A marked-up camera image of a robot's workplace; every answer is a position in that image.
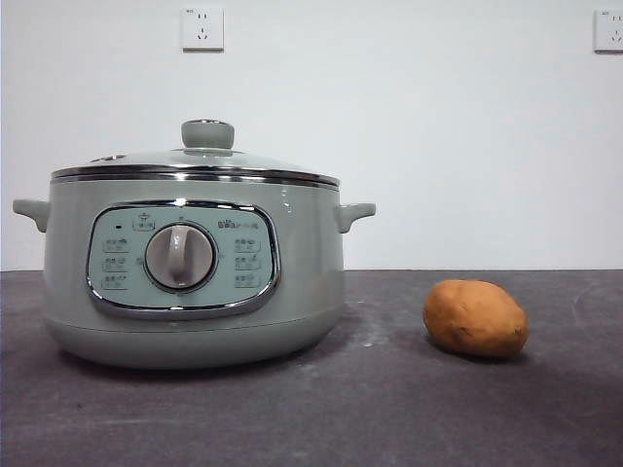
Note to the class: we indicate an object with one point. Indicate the glass lid with green knob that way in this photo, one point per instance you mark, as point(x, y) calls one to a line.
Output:
point(208, 133)

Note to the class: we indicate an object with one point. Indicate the white wall socket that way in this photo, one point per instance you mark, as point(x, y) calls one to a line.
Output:
point(203, 29)
point(611, 31)

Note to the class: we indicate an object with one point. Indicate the pale green electric cooking pot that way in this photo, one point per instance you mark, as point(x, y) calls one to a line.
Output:
point(73, 292)

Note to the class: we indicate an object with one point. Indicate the brown potato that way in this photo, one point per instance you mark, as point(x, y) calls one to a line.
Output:
point(474, 318)

